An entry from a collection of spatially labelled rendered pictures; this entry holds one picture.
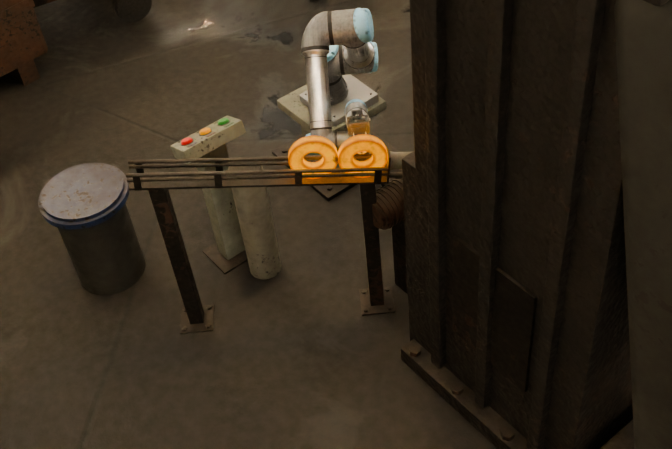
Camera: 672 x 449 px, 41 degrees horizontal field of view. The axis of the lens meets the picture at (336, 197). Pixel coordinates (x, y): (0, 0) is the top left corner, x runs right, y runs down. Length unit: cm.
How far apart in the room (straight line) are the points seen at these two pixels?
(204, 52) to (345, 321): 188
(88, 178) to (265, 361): 91
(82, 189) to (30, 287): 54
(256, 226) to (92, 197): 58
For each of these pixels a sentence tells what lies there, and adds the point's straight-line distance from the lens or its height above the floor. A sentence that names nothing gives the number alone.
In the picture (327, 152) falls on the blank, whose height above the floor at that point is 75.
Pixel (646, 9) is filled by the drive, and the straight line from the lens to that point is 168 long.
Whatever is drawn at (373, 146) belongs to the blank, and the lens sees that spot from 277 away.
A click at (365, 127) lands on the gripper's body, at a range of 287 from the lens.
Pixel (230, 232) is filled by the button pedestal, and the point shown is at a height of 14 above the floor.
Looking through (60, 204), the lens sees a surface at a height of 43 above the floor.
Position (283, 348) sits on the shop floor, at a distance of 322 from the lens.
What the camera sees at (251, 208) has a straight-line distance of 316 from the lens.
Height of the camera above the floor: 256
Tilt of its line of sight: 44 degrees down
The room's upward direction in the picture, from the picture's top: 7 degrees counter-clockwise
